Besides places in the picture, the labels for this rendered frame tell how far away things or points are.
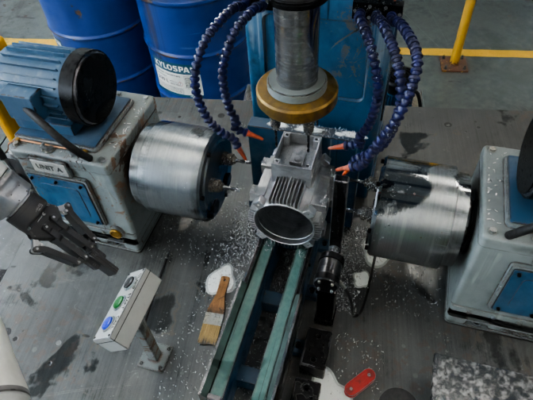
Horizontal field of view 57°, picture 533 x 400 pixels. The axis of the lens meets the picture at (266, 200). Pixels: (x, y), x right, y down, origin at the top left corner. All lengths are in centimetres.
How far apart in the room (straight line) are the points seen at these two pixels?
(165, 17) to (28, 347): 166
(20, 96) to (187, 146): 39
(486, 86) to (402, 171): 242
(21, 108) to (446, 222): 101
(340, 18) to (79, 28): 197
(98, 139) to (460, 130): 122
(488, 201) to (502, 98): 234
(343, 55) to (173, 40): 147
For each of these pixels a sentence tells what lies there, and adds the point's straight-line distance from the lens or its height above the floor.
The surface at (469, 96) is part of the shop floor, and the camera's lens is 343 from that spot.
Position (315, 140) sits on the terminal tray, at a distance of 125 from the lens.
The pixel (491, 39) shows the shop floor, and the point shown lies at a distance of 403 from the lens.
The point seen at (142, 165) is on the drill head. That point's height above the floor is 113.
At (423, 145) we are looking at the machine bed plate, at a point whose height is 80.
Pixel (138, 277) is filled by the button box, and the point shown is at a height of 108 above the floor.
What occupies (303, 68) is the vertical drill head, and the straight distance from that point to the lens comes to 102.
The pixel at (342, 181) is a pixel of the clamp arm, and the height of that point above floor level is 125.
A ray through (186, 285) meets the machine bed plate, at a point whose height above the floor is 80.
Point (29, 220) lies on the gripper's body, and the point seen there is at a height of 128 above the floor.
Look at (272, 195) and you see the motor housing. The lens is 120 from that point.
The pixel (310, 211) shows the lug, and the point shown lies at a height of 109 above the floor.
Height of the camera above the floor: 199
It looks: 49 degrees down
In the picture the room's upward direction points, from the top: 4 degrees counter-clockwise
